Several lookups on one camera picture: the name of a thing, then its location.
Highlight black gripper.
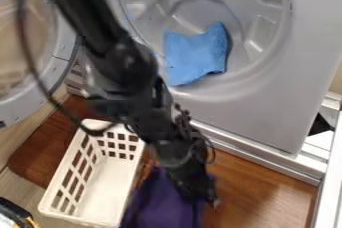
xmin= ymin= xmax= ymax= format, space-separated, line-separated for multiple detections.
xmin=156 ymin=140 xmax=224 ymax=210

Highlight purple cloth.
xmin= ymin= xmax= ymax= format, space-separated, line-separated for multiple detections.
xmin=117 ymin=164 xmax=212 ymax=228

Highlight blue cloth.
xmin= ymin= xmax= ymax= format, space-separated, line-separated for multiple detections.
xmin=161 ymin=21 xmax=234 ymax=87

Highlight white plastic basket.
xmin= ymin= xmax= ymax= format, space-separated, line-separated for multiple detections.
xmin=36 ymin=117 xmax=150 ymax=228

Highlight washing machine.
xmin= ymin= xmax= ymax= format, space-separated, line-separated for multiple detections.
xmin=0 ymin=0 xmax=342 ymax=156

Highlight yellow black tool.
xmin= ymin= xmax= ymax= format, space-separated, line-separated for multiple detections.
xmin=0 ymin=196 xmax=43 ymax=228

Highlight aluminium frame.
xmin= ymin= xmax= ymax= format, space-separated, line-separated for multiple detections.
xmin=189 ymin=91 xmax=342 ymax=228

